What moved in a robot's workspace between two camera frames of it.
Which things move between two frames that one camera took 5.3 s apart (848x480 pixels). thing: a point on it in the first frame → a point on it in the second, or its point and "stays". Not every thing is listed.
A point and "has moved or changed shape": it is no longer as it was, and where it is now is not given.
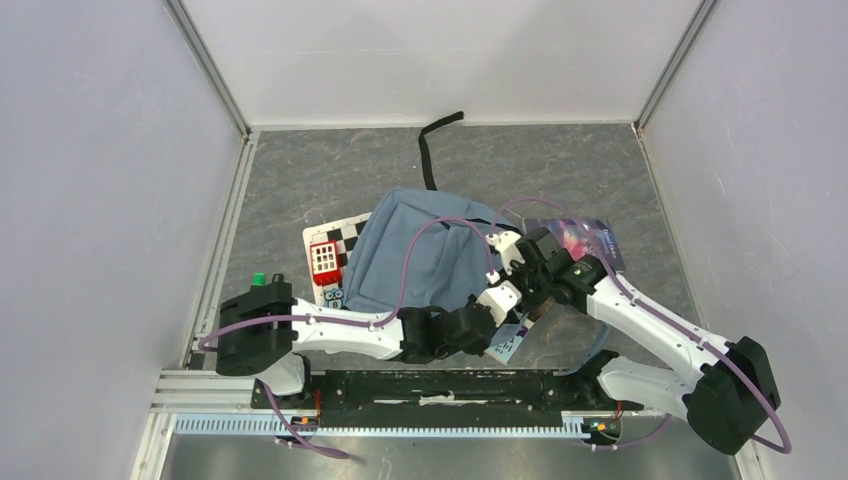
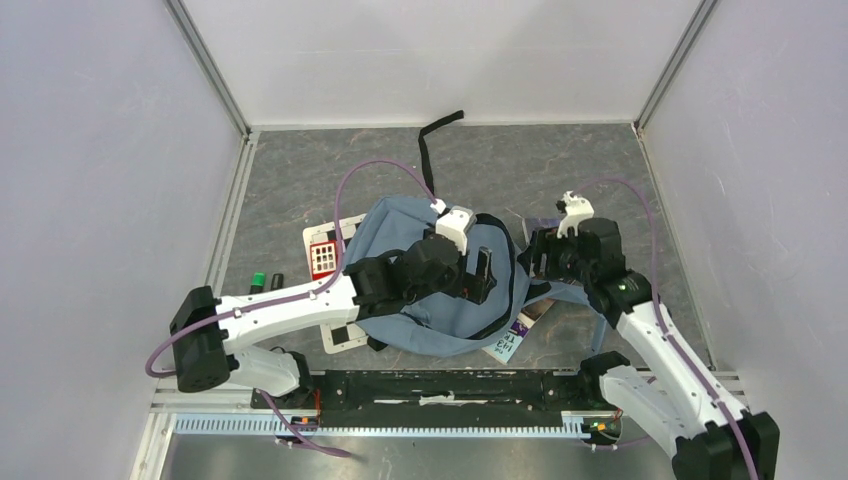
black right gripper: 530,304 → 546,241
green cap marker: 259,279 stays
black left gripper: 478,347 → 468,285
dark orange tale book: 541,309 stays
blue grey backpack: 410,250 has moved or changed shape
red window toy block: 325,264 stays
